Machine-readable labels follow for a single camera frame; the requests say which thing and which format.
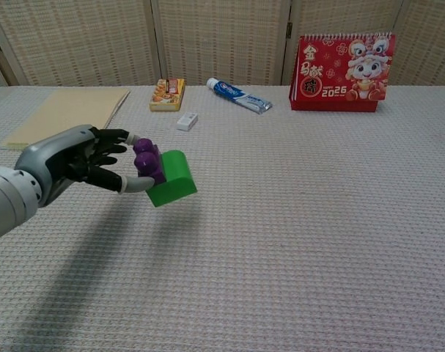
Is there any white woven tablecloth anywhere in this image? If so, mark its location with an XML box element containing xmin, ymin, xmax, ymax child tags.
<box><xmin>0</xmin><ymin>84</ymin><xmax>445</xmax><ymax>352</ymax></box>

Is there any blue white toothpaste tube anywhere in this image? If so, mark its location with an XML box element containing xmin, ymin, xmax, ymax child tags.
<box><xmin>206</xmin><ymin>77</ymin><xmax>274</xmax><ymax>116</ymax></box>

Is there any yellow orange snack box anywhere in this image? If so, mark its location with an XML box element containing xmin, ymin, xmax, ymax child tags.
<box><xmin>149</xmin><ymin>78</ymin><xmax>186</xmax><ymax>112</ymax></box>

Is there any purple toy brick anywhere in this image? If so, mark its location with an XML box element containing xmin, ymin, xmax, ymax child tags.
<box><xmin>132</xmin><ymin>137</ymin><xmax>168</xmax><ymax>185</ymax></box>

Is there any red 2026 desk calendar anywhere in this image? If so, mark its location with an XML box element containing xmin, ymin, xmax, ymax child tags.
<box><xmin>289</xmin><ymin>32</ymin><xmax>397</xmax><ymax>113</ymax></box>

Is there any beige notebook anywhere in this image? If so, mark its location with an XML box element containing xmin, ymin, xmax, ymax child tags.
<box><xmin>1</xmin><ymin>88</ymin><xmax>131</xmax><ymax>152</ymax></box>

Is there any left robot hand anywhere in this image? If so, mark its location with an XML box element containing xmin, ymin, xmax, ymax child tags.
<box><xmin>14</xmin><ymin>124</ymin><xmax>155</xmax><ymax>208</ymax></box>

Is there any woven folding screen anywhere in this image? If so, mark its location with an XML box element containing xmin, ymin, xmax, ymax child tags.
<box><xmin>0</xmin><ymin>0</ymin><xmax>445</xmax><ymax>89</ymax></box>

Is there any small white box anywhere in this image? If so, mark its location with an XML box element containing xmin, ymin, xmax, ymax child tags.
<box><xmin>176</xmin><ymin>112</ymin><xmax>199</xmax><ymax>132</ymax></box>

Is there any green toy brick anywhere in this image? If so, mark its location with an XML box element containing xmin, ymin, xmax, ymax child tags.
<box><xmin>145</xmin><ymin>150</ymin><xmax>198</xmax><ymax>208</ymax></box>

